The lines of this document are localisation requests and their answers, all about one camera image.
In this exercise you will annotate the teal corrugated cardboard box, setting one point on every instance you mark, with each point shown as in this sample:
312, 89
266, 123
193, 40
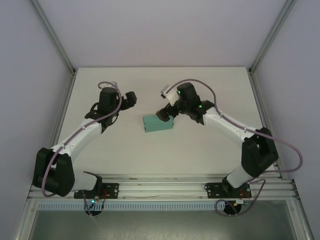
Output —
157, 125

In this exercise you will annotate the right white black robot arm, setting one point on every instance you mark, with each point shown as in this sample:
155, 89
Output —
225, 125

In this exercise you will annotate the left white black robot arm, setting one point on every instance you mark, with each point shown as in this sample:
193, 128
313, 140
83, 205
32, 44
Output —
82, 137

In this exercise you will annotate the metal sheet panel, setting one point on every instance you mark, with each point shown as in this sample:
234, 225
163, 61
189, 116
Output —
162, 225

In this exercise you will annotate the aluminium table side rail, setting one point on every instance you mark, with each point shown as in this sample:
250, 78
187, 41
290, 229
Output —
62, 110
261, 105

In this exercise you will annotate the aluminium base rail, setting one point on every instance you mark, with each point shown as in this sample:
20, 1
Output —
162, 186

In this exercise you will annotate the aluminium frame post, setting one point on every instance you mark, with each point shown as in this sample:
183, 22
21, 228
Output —
55, 37
271, 37

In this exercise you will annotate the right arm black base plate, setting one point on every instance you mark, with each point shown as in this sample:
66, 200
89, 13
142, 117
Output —
212, 190

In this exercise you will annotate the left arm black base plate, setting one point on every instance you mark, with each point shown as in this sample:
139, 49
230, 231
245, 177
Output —
111, 190

